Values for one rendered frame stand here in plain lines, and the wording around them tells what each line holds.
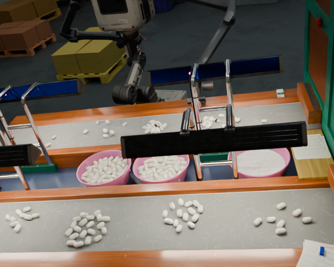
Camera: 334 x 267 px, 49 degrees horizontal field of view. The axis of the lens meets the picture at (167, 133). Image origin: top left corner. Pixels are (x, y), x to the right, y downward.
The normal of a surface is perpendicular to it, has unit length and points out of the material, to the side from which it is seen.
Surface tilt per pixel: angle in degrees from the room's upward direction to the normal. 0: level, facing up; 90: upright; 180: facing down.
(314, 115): 90
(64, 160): 90
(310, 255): 0
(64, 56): 90
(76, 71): 90
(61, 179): 0
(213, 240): 0
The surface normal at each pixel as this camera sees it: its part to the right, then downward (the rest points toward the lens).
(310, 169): -0.18, -0.83
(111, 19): -0.38, 0.56
